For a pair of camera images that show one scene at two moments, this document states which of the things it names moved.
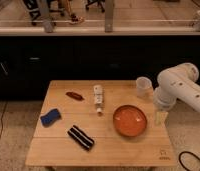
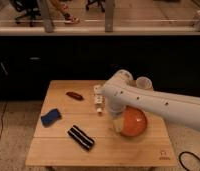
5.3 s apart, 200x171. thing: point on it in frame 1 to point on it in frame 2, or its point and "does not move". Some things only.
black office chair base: [95, 1] does not move
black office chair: [34, 7] to [30, 8]
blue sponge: [50, 118] does not move
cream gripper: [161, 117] to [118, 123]
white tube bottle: [98, 92] does not move
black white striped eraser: [80, 137] does not move
